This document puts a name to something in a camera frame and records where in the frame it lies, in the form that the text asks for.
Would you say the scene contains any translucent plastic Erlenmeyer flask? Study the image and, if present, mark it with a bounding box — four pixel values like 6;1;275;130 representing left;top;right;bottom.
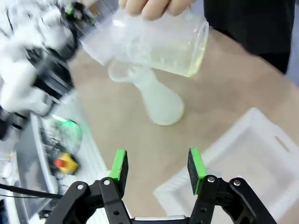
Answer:
108;59;185;126

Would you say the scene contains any white perforated plastic basket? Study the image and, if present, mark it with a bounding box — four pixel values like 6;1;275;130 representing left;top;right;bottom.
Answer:
153;107;299;217

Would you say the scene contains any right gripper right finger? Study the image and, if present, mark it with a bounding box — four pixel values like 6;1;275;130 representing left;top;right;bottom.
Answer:
188;147;278;224

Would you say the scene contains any person's right hand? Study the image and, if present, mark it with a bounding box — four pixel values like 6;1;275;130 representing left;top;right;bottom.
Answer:
119;0;195;21

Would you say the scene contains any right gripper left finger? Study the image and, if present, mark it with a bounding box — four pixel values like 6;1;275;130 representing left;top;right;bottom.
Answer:
46;149;131;224

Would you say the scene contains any green lit black device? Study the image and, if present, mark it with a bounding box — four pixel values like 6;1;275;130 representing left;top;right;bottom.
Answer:
50;114;83;152

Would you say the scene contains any yellow red emergency stop button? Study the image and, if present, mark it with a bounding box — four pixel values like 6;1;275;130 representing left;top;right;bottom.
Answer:
53;153;79;175

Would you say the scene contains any clear plastic beaker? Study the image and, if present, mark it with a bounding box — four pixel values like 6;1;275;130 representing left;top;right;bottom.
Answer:
80;7;210;78

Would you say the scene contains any thin black floor cable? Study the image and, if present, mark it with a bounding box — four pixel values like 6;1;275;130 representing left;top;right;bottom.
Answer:
0;182;64;201

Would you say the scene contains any person in black shirt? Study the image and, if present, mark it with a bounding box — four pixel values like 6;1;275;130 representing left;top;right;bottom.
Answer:
203;0;295;75

